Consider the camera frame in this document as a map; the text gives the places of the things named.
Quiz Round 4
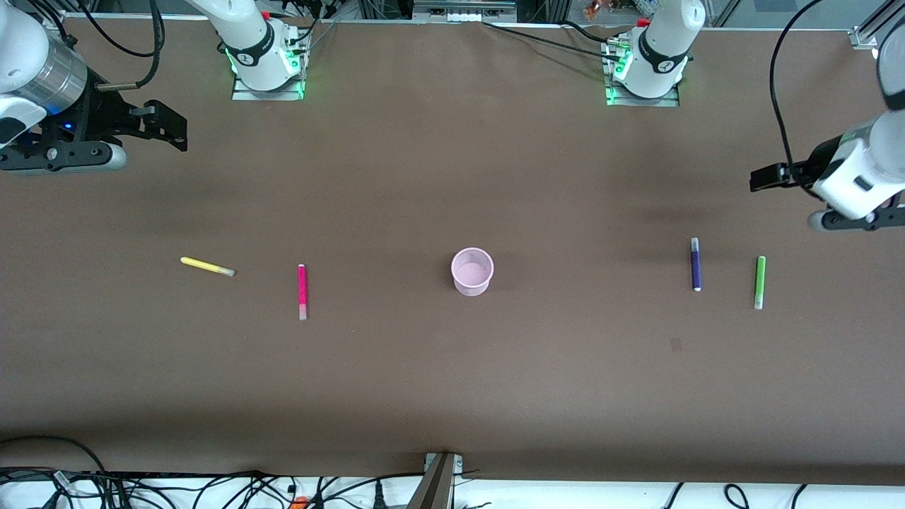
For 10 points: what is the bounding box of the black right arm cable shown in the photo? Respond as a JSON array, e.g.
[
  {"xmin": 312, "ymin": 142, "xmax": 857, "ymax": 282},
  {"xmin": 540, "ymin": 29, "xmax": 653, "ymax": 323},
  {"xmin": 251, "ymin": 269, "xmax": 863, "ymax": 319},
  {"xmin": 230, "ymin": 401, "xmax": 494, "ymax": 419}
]
[{"xmin": 74, "ymin": 0, "xmax": 167, "ymax": 93}]

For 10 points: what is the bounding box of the grey metal connector box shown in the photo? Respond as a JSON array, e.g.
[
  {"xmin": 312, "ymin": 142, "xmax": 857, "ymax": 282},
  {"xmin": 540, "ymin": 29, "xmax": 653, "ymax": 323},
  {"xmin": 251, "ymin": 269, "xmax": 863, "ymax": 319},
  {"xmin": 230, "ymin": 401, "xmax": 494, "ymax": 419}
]
[{"xmin": 412, "ymin": 0, "xmax": 518, "ymax": 23}]

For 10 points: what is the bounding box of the black cable tangle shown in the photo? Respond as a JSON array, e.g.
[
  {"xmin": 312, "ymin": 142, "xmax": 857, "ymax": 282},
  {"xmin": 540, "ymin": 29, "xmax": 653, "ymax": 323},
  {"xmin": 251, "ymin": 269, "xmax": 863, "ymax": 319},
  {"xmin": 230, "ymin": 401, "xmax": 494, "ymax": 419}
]
[{"xmin": 0, "ymin": 467, "xmax": 425, "ymax": 509}]

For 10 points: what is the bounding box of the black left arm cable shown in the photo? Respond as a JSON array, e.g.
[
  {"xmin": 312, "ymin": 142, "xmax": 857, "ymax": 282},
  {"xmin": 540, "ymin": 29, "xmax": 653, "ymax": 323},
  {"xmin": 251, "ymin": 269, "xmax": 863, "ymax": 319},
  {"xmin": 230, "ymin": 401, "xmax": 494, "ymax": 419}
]
[{"xmin": 769, "ymin": 0, "xmax": 821, "ymax": 188}]

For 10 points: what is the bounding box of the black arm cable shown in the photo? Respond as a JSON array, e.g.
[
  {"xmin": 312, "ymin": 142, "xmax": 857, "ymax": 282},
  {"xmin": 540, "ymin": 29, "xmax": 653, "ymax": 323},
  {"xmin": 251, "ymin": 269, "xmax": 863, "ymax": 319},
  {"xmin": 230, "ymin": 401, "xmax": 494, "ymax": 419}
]
[
  {"xmin": 769, "ymin": 0, "xmax": 821, "ymax": 188},
  {"xmin": 74, "ymin": 0, "xmax": 167, "ymax": 93}
]

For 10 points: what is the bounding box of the yellow marker pen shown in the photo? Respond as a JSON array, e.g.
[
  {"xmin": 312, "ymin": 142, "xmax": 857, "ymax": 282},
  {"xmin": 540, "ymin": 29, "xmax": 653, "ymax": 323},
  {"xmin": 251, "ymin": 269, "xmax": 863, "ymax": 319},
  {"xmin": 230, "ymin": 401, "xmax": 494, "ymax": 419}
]
[{"xmin": 180, "ymin": 256, "xmax": 235, "ymax": 277}]

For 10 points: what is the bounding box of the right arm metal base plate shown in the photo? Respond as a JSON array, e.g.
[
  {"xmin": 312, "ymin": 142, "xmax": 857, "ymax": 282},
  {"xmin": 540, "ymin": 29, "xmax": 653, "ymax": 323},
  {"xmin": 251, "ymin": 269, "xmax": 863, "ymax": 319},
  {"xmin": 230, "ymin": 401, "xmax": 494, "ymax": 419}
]
[{"xmin": 232, "ymin": 71, "xmax": 306, "ymax": 101}]

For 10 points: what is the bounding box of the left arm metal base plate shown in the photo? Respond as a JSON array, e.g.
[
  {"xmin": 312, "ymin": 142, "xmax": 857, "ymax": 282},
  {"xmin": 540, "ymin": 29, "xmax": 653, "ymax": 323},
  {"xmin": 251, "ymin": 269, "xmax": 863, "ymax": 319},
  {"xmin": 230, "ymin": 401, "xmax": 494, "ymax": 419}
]
[{"xmin": 605, "ymin": 39, "xmax": 681, "ymax": 108}]

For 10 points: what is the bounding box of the pink mesh pen holder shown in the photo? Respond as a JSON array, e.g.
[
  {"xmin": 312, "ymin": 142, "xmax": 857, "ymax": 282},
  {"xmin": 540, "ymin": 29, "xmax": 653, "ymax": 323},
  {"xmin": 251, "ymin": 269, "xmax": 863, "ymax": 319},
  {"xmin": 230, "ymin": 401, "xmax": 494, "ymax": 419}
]
[{"xmin": 450, "ymin": 247, "xmax": 495, "ymax": 297}]

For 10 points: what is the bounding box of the aluminium frame rail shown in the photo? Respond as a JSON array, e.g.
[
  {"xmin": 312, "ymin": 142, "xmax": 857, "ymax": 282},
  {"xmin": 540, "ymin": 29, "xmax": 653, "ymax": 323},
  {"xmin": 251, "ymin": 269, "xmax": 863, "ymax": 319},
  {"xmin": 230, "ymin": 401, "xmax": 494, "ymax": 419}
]
[{"xmin": 848, "ymin": 0, "xmax": 905, "ymax": 50}]

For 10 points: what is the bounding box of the thin black table cable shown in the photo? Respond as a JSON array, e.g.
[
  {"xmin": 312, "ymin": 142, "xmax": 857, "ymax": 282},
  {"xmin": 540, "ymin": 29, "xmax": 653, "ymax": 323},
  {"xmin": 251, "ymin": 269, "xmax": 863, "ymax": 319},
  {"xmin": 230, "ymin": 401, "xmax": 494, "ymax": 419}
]
[{"xmin": 483, "ymin": 20, "xmax": 623, "ymax": 61}]

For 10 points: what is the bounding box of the grey metal camera post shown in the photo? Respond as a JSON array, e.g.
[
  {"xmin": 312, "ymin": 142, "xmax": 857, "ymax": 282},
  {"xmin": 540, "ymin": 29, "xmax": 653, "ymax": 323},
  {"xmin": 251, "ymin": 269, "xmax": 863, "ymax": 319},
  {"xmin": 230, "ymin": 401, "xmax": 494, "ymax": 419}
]
[{"xmin": 409, "ymin": 452, "xmax": 464, "ymax": 509}]

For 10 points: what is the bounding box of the black looped floor cable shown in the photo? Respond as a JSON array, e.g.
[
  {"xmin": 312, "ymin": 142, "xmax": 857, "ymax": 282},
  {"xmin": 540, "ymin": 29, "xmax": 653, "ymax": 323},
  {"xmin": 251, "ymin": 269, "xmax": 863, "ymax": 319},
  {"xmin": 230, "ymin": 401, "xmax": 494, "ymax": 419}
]
[{"xmin": 0, "ymin": 434, "xmax": 107, "ymax": 474}]

